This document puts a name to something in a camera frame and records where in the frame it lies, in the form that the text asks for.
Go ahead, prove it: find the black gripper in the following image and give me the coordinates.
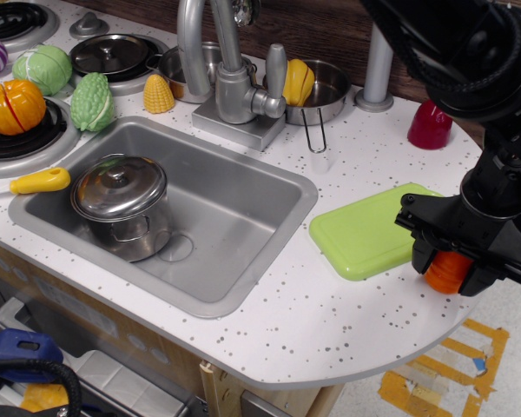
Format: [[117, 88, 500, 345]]
[[395, 170, 521, 297]]

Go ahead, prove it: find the orange toy carrot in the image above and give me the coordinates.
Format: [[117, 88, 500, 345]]
[[425, 251, 473, 295]]

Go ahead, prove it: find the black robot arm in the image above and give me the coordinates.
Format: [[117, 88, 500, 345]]
[[365, 1, 521, 296]]

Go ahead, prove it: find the green cutting board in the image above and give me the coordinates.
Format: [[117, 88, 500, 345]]
[[309, 183, 438, 281]]

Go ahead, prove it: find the red toy pepper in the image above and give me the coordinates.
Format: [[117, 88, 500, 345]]
[[407, 100, 452, 150]]

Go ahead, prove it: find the grey support pole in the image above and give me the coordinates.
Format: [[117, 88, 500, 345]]
[[355, 23, 393, 113]]

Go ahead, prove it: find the yellow toy pepper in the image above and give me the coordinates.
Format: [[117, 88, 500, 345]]
[[283, 59, 315, 107]]

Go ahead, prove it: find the silver sink basin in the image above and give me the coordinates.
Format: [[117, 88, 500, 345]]
[[9, 116, 318, 318]]

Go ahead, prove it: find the silver toy faucet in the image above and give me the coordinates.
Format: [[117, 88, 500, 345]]
[[177, 0, 287, 151]]

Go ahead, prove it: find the steel pot with lid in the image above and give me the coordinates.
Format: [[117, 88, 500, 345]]
[[70, 154, 173, 262]]

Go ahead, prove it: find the yellow toy corn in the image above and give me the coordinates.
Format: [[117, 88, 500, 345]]
[[143, 75, 175, 114]]

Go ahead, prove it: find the small steel pot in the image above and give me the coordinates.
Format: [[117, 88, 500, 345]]
[[145, 41, 258, 104]]

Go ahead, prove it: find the green toy bitter gourd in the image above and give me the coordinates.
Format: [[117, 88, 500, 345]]
[[70, 72, 114, 132]]

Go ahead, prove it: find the steel lid on burner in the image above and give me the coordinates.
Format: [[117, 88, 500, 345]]
[[70, 34, 149, 76]]

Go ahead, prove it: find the black coil burner front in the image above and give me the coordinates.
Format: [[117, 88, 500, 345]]
[[0, 98, 81, 179]]

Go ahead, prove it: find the black coil burner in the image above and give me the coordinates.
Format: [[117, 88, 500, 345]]
[[0, 98, 81, 179], [0, 2, 60, 54]]

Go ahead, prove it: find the grey stove knob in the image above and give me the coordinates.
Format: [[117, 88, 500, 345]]
[[69, 12, 109, 40]]

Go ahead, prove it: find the green toy cabbage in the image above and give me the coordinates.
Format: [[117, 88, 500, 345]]
[[12, 43, 73, 96]]

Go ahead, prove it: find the blue clamp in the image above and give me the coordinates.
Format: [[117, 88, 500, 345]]
[[0, 328, 64, 383]]

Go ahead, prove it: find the orange toy pumpkin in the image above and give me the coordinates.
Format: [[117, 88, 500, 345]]
[[0, 79, 47, 136]]

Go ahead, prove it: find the black coil burner back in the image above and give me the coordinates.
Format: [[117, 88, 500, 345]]
[[0, 2, 60, 54]]

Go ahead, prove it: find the steel pan with handle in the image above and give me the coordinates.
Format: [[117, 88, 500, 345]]
[[285, 59, 351, 154]]

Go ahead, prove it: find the black cable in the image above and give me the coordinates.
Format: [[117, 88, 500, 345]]
[[0, 361, 83, 417]]

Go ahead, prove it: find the yellow handled utensil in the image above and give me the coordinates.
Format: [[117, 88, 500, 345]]
[[0, 167, 71, 195]]

